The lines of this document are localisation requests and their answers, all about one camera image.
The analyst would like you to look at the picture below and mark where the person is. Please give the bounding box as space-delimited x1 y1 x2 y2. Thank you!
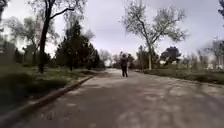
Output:
119 53 130 78

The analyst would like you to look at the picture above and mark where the pale-trunked leafy tree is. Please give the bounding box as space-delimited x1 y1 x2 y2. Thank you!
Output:
120 1 190 71

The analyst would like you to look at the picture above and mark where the group of bare trees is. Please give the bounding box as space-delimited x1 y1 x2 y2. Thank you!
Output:
196 39 224 70

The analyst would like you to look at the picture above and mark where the patchy grass verge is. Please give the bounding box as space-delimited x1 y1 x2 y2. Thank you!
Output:
0 64 103 116

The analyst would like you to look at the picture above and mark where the grey paved path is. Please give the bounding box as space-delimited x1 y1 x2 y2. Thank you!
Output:
9 68 224 128

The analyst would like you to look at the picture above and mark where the dark round tree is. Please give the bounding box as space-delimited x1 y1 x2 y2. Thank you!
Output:
159 45 183 66

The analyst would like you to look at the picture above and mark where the grass strip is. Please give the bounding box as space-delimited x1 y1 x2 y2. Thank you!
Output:
133 67 224 86

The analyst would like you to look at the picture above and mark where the dark evergreen tree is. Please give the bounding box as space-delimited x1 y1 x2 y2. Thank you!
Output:
54 20 102 71

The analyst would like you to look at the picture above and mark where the group of hazy trees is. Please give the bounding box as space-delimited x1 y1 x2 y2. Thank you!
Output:
0 15 43 66

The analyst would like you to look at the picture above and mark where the stone kerb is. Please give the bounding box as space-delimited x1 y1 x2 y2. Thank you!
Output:
0 74 95 128

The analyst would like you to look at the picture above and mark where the tall dark-trunked tree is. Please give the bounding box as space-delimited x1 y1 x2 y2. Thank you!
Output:
28 0 88 75

